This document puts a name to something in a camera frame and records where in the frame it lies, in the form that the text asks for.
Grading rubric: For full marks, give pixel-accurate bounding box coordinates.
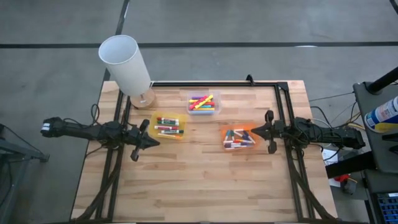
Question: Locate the grey metal cart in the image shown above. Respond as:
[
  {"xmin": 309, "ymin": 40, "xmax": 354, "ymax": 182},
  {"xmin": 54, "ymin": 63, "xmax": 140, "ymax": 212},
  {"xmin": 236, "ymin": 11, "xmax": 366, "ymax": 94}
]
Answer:
[{"xmin": 353, "ymin": 80, "xmax": 398, "ymax": 175}]

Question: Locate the yellow plastic bin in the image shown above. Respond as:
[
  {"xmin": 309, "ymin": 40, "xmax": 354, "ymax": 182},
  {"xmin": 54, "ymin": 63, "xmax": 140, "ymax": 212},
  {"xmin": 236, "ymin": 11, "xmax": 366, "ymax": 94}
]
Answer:
[{"xmin": 148, "ymin": 111, "xmax": 188, "ymax": 141}]

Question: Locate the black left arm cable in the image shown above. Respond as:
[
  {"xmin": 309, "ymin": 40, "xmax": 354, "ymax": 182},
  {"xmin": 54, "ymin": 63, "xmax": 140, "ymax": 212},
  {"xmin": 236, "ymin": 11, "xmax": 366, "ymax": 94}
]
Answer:
[{"xmin": 67, "ymin": 104, "xmax": 131, "ymax": 128}]

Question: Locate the white marker blue cap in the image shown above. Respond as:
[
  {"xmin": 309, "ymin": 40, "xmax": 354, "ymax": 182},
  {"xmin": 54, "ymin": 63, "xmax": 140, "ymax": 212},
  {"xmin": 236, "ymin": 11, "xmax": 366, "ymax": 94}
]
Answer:
[{"xmin": 242, "ymin": 130, "xmax": 256, "ymax": 144}]

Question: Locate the pink highlighter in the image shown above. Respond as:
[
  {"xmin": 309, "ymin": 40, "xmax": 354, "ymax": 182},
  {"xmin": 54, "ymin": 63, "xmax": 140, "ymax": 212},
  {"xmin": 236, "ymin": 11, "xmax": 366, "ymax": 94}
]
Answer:
[{"xmin": 188, "ymin": 95, "xmax": 208, "ymax": 111}]

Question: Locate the black aluminium rig frame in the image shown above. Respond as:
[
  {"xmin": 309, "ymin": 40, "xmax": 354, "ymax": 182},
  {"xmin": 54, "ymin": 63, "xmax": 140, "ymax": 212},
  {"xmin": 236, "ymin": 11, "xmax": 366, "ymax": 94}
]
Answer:
[{"xmin": 73, "ymin": 74, "xmax": 335, "ymax": 223}]

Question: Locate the black floor cable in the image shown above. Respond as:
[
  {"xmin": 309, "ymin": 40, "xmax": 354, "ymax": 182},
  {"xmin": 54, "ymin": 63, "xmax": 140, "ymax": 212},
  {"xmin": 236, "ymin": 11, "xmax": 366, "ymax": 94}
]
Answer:
[{"xmin": 308, "ymin": 91, "xmax": 355, "ymax": 103}]

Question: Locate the clear plastic bin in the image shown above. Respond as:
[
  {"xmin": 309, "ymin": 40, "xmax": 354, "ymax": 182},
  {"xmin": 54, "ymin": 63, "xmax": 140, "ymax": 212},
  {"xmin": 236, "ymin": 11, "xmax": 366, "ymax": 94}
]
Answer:
[{"xmin": 186, "ymin": 90, "xmax": 223, "ymax": 116}]

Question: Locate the white lamp wooden base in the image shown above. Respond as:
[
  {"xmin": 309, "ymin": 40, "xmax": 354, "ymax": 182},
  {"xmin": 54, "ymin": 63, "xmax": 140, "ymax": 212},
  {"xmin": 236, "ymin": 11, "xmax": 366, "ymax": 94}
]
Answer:
[{"xmin": 98, "ymin": 34, "xmax": 157, "ymax": 110}]

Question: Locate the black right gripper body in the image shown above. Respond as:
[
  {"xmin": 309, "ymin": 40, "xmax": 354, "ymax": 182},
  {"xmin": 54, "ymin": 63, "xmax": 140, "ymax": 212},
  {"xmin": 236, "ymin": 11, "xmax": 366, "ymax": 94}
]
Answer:
[{"xmin": 264, "ymin": 110, "xmax": 289, "ymax": 156}]

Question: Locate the black metal stand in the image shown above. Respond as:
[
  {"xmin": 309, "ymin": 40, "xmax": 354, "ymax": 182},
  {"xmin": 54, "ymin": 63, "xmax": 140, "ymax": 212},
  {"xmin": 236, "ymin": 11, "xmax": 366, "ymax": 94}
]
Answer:
[{"xmin": 0, "ymin": 123, "xmax": 50, "ymax": 224}]

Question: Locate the grey small object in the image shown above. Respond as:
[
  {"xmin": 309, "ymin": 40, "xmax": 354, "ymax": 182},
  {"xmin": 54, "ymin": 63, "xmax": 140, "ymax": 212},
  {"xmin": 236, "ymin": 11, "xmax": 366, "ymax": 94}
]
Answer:
[{"xmin": 340, "ymin": 179, "xmax": 358, "ymax": 196}]

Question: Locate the orange plastic bin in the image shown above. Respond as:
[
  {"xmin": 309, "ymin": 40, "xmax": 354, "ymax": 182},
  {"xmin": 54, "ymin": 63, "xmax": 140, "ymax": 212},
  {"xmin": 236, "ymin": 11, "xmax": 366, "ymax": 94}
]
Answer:
[{"xmin": 220, "ymin": 123, "xmax": 259, "ymax": 152}]

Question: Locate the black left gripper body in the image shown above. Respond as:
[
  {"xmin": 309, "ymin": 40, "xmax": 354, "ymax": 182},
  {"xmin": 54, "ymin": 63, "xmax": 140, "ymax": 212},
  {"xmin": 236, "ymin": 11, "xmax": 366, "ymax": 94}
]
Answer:
[{"xmin": 124, "ymin": 119, "xmax": 149, "ymax": 162}]

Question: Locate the black pole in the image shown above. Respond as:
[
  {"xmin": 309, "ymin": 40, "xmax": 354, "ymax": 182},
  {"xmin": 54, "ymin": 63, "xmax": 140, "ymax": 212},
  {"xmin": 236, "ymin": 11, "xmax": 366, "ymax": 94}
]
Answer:
[{"xmin": 366, "ymin": 66, "xmax": 398, "ymax": 95}]

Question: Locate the black strap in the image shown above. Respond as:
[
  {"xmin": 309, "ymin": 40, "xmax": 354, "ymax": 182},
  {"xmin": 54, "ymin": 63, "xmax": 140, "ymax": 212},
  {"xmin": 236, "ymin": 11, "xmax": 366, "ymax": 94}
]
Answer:
[{"xmin": 325, "ymin": 151, "xmax": 377, "ymax": 179}]

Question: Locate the white paper sheet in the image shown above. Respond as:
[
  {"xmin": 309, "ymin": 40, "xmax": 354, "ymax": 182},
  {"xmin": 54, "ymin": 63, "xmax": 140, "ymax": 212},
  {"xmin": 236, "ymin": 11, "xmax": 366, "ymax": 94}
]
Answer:
[{"xmin": 322, "ymin": 148, "xmax": 340, "ymax": 166}]

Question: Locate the white blue spray can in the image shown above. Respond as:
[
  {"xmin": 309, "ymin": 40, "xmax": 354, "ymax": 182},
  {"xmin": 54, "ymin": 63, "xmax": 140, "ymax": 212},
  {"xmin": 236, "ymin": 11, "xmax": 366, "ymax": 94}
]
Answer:
[{"xmin": 364, "ymin": 95, "xmax": 398, "ymax": 133}]

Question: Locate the backlit keyboard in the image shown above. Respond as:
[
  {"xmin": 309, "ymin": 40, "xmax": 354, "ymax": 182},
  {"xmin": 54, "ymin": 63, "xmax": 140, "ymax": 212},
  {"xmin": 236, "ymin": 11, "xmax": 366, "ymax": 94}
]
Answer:
[{"xmin": 376, "ymin": 192, "xmax": 398, "ymax": 224}]

